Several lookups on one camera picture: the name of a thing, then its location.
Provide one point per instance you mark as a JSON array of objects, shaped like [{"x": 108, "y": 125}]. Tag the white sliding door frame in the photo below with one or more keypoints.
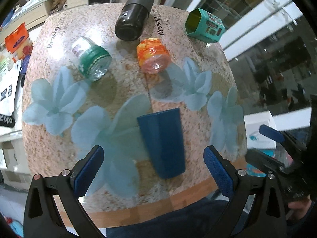
[{"x": 248, "y": 21}]

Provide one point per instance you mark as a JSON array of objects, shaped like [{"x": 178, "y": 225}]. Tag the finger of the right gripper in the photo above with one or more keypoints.
[
  {"x": 272, "y": 133},
  {"x": 263, "y": 162}
]

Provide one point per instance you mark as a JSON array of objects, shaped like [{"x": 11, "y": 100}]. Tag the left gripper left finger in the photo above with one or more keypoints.
[{"x": 42, "y": 217}]

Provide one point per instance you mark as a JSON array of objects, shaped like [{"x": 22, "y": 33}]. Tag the teal hexagonal tin box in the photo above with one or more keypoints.
[{"x": 204, "y": 26}]

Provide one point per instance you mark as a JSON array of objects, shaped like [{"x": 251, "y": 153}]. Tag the black cylindrical flask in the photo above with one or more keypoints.
[{"x": 132, "y": 19}]

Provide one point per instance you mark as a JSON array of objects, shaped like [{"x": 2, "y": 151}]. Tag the blue plastic cup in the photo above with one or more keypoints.
[{"x": 163, "y": 135}]

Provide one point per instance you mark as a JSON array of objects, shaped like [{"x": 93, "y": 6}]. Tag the cream TV cabinet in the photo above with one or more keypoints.
[{"x": 37, "y": 12}]

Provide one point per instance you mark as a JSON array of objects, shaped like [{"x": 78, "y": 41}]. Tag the orange snack bag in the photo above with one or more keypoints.
[{"x": 18, "y": 43}]

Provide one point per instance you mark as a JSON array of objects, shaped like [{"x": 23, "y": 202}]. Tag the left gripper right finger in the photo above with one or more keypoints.
[{"x": 267, "y": 216}]

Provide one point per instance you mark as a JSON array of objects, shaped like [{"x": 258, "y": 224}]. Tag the green clear plastic bottle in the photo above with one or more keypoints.
[{"x": 93, "y": 61}]

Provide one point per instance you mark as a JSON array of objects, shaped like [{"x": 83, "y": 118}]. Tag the person's right hand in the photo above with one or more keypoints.
[{"x": 299, "y": 208}]

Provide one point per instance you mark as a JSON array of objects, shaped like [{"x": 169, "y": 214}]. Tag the orange plastic jar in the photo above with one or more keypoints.
[{"x": 152, "y": 55}]

